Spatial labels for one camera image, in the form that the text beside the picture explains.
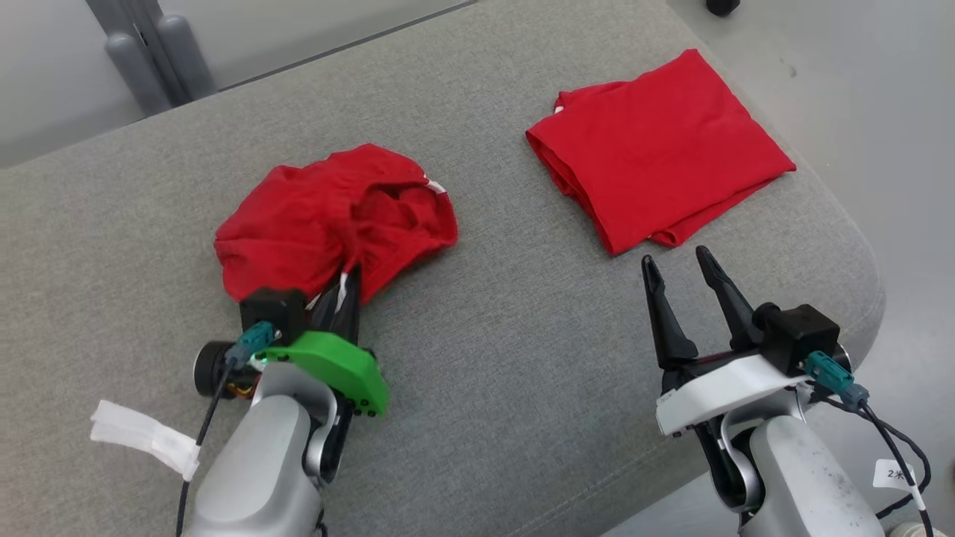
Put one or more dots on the teal left camera connector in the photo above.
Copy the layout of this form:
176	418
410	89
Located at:
250	343

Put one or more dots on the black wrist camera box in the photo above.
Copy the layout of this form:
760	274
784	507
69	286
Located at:
272	313
798	332

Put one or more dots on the black round object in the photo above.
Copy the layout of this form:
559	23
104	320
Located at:
722	7

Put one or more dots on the teal right camera connector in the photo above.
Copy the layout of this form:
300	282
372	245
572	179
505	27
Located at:
832	377

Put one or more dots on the red shorts with white trim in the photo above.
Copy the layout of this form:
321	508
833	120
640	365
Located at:
298	216

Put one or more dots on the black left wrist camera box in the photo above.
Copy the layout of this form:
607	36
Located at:
272	313

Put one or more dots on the teal camera connector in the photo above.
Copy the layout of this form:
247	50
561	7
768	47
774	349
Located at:
250	343
832	377

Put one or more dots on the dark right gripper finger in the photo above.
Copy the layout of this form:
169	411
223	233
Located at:
731	306
668	328

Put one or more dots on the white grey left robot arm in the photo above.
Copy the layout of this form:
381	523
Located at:
261	462

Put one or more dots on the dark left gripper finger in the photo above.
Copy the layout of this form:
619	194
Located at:
323	313
351	313

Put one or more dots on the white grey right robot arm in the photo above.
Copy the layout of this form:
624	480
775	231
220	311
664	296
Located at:
798	477

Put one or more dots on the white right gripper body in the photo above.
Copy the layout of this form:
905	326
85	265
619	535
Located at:
724	391

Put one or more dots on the red white basketball jersey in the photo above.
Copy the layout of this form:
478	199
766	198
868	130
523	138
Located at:
656	149

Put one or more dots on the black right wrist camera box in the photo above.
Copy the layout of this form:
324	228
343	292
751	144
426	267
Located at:
798	332

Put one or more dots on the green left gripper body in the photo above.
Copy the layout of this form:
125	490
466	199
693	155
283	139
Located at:
336	365

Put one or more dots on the grey partition post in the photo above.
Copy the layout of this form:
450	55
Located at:
160	56

